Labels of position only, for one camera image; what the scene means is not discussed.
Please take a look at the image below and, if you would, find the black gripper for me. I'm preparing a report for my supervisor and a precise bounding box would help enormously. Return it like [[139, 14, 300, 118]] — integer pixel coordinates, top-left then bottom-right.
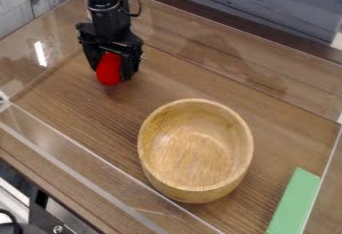
[[76, 23, 143, 81]]

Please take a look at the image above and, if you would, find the red plush strawberry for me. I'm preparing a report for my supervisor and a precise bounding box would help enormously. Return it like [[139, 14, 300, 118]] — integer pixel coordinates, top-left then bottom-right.
[[96, 53, 121, 86]]

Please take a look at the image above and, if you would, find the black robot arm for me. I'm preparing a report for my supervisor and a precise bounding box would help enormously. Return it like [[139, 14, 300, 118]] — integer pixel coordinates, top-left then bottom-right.
[[76, 0, 144, 86]]

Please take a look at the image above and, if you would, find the wooden bowl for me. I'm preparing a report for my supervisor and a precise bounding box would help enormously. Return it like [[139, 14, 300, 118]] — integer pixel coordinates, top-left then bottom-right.
[[137, 98, 254, 204]]

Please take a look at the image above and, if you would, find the clear acrylic front panel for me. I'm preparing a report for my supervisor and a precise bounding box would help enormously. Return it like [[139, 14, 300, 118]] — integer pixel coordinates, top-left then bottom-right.
[[0, 93, 224, 234]]

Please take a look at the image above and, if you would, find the green rectangular block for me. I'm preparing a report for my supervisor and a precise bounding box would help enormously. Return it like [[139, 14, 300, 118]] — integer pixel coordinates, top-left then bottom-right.
[[264, 168, 320, 234]]

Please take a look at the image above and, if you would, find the black metal table bracket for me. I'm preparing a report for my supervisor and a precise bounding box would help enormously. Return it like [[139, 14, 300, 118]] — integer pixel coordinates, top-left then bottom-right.
[[28, 190, 76, 234]]

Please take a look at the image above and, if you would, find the black cable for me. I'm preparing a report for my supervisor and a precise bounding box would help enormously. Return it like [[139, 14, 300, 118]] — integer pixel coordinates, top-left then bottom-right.
[[0, 208, 24, 234]]

